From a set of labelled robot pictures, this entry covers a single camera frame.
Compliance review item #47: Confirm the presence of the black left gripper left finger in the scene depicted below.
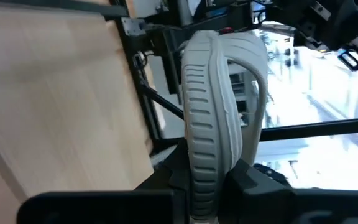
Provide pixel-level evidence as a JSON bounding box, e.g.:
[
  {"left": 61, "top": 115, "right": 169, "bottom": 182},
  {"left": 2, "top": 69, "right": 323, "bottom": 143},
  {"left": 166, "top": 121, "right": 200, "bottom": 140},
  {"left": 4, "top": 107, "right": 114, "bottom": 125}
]
[{"left": 135, "top": 142, "right": 194, "bottom": 224}]

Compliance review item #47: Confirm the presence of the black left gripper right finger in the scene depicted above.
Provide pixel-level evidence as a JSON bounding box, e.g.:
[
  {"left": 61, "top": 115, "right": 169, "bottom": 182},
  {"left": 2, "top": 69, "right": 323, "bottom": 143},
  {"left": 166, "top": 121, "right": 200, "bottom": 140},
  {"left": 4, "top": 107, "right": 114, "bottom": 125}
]
[{"left": 219, "top": 159, "right": 295, "bottom": 224}]

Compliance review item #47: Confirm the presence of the grey slide sandal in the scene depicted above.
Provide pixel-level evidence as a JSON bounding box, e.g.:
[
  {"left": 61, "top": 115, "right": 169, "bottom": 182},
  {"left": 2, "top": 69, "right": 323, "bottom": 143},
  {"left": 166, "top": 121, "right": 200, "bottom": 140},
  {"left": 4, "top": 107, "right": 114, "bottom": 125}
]
[{"left": 180, "top": 30, "right": 269, "bottom": 224}]

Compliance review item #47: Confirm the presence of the wooden shelf with black frame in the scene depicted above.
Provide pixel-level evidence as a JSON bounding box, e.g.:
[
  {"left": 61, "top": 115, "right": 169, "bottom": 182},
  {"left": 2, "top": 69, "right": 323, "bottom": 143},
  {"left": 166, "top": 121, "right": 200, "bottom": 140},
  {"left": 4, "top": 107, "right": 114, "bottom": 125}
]
[{"left": 0, "top": 0, "right": 155, "bottom": 200}]

